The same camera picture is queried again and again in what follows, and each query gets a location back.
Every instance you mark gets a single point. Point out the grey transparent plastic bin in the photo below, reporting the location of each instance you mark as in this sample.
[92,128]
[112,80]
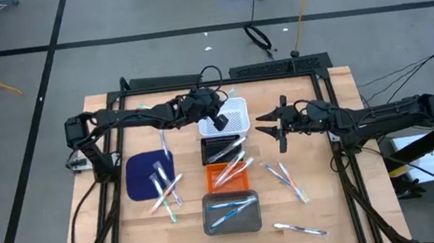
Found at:
[210,199]

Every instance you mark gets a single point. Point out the blue white toothbrush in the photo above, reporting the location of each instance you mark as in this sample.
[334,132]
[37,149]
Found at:
[166,181]
[227,204]
[277,175]
[225,219]

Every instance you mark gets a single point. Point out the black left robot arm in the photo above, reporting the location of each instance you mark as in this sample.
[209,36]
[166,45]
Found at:
[129,116]

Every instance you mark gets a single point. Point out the black crumpled object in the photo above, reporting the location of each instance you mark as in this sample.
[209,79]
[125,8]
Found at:
[410,188]

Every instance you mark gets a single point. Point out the white floor scrap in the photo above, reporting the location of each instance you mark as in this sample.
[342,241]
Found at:
[208,48]
[206,34]
[285,29]

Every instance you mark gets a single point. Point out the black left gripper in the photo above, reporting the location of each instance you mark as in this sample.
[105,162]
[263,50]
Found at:
[202,104]

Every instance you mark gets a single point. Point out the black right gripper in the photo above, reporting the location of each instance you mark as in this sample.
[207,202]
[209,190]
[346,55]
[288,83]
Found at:
[304,119]

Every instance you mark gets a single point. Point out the yellow tag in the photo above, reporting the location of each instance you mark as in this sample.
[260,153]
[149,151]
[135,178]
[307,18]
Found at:
[397,172]

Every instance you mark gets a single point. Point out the white plastic basket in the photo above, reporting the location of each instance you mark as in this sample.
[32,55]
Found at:
[238,123]

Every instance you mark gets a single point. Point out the dark purple toothbrush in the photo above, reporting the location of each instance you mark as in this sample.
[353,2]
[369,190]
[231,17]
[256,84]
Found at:
[226,149]
[301,230]
[164,144]

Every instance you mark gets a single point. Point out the black plastic basket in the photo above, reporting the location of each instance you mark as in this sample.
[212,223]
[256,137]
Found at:
[205,160]

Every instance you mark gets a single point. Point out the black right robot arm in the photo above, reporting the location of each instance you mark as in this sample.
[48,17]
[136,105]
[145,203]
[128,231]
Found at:
[386,115]

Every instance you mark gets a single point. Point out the black diagonal bar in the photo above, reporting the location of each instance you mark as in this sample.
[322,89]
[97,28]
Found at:
[431,141]

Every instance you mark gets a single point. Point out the orange plastic basket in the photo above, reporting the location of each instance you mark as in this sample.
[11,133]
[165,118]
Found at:
[241,185]

